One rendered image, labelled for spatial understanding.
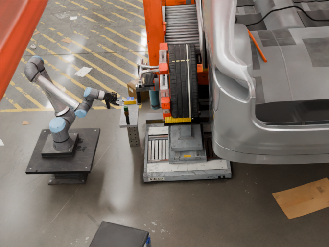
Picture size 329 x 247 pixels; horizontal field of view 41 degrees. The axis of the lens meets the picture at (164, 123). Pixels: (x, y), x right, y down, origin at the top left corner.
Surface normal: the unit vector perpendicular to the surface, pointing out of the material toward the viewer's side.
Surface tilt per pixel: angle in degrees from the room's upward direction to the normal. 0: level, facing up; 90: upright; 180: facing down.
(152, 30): 90
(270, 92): 20
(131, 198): 0
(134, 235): 0
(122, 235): 0
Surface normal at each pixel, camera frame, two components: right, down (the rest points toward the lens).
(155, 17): 0.00, 0.63
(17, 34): 1.00, -0.05
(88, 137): -0.07, -0.77
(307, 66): -0.06, -0.48
